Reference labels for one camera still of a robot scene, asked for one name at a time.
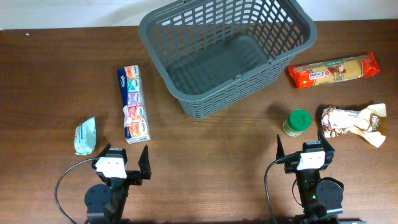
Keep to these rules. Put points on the grey plastic shopping basket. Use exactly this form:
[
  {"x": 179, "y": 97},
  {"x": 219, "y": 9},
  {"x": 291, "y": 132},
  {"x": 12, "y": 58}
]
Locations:
[{"x": 212, "y": 53}]

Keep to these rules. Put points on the red spaghetti package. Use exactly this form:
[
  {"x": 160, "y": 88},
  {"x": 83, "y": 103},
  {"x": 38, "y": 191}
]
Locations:
[{"x": 334, "y": 71}]

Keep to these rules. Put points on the Kleenex tissue multipack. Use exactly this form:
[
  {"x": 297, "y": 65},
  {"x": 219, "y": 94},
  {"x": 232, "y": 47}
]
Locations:
[{"x": 136, "y": 126}]

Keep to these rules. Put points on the green lid jar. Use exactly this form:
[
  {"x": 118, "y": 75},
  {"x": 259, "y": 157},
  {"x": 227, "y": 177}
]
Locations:
[{"x": 297, "y": 122}]

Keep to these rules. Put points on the crumpled beige snack bag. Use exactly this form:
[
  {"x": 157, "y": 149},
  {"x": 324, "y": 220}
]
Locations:
[{"x": 365, "y": 123}]

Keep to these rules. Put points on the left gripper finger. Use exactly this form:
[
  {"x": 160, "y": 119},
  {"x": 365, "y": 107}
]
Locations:
[
  {"x": 104, "y": 151},
  {"x": 144, "y": 164}
]

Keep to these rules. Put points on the light green wet wipes pack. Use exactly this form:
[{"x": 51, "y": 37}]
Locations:
[{"x": 85, "y": 137}]

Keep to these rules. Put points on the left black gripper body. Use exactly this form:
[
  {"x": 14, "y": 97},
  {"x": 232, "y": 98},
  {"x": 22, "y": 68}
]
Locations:
[{"x": 133, "y": 178}]

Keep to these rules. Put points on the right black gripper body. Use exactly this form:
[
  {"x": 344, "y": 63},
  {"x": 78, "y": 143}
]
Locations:
[{"x": 291, "y": 167}]

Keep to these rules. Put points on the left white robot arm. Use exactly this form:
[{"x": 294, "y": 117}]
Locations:
[{"x": 105, "y": 202}]

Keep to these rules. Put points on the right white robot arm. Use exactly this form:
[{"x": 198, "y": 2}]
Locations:
[{"x": 320, "y": 198}]

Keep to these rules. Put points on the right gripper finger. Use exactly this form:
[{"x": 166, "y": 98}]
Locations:
[
  {"x": 325, "y": 144},
  {"x": 280, "y": 150}
]

